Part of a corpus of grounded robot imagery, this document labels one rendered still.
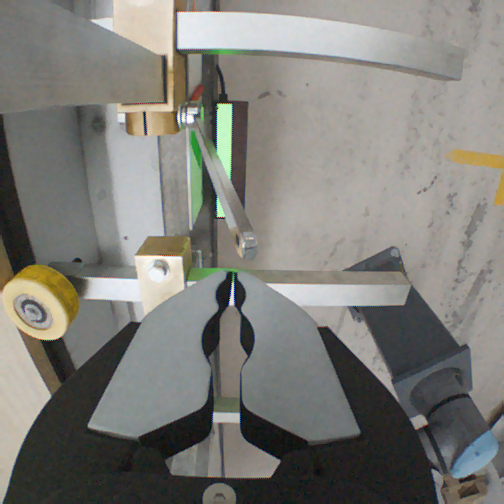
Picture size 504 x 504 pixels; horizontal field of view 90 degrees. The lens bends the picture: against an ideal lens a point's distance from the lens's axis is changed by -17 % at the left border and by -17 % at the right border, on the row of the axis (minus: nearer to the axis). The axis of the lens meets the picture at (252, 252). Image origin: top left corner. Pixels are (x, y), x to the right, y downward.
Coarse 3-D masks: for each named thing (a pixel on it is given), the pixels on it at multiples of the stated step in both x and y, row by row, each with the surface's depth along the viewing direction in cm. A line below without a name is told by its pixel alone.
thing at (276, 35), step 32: (192, 32) 21; (224, 32) 21; (256, 32) 21; (288, 32) 21; (320, 32) 21; (352, 32) 21; (384, 32) 21; (352, 64) 24; (384, 64) 22; (416, 64) 22; (448, 64) 22
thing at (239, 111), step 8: (240, 112) 38; (240, 120) 38; (232, 128) 39; (240, 128) 39; (232, 136) 39; (240, 136) 39; (232, 144) 40; (240, 144) 40; (232, 152) 40; (240, 152) 40; (232, 160) 41; (240, 160) 41; (232, 168) 41; (240, 168) 42; (232, 176) 42; (240, 176) 42; (232, 184) 43; (240, 184) 43; (240, 192) 43; (240, 200) 44
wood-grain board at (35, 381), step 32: (0, 256) 27; (0, 288) 27; (0, 320) 29; (0, 352) 31; (32, 352) 32; (0, 384) 34; (32, 384) 34; (0, 416) 38; (32, 416) 38; (0, 448) 45; (0, 480) 54
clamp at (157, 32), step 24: (120, 0) 18; (144, 0) 18; (168, 0) 19; (120, 24) 19; (144, 24) 19; (168, 24) 19; (168, 48) 20; (168, 72) 21; (168, 96) 22; (120, 120) 24; (144, 120) 23; (168, 120) 24
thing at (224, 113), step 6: (222, 108) 38; (228, 108) 38; (222, 114) 38; (228, 114) 38; (222, 120) 38; (228, 120) 38; (222, 126) 39; (228, 126) 39; (222, 132) 39; (228, 132) 39; (222, 138) 40; (228, 138) 40; (222, 144) 40; (228, 144) 40; (222, 150) 40; (228, 150) 40; (222, 156) 41; (228, 156) 41; (222, 162) 41; (228, 162) 41; (228, 168) 41; (228, 174) 42; (222, 216) 45
